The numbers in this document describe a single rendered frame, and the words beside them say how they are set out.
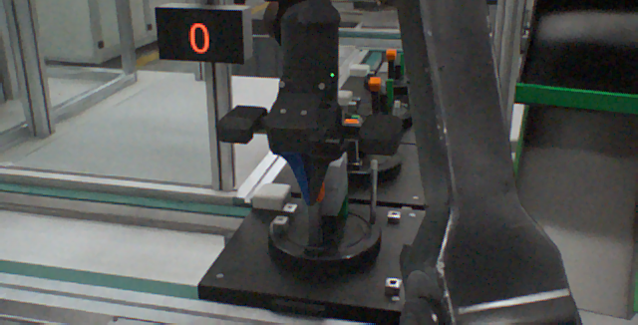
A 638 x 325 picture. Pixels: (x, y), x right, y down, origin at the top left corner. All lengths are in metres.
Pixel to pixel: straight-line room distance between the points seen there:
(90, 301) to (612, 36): 0.62
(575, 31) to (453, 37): 0.40
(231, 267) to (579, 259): 0.38
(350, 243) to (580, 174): 0.27
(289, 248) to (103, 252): 0.30
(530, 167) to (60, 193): 0.70
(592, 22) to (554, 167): 0.16
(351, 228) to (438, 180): 0.46
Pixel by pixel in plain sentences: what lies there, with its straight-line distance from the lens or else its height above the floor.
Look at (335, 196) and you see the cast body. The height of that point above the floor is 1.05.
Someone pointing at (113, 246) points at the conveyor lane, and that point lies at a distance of 0.94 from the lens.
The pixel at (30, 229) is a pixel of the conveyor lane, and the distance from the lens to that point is 1.03.
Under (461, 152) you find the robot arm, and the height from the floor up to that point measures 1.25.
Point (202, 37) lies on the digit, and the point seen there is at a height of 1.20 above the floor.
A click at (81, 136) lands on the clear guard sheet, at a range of 1.06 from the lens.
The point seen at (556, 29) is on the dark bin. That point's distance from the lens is 0.73.
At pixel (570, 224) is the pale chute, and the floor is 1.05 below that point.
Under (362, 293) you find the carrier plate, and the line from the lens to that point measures 0.71.
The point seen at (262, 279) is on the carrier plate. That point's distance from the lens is 0.73.
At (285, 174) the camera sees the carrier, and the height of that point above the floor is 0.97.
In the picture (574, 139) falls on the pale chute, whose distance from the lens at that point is 0.76.
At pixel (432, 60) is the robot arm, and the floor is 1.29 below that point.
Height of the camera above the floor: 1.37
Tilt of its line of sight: 21 degrees down
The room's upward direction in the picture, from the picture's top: straight up
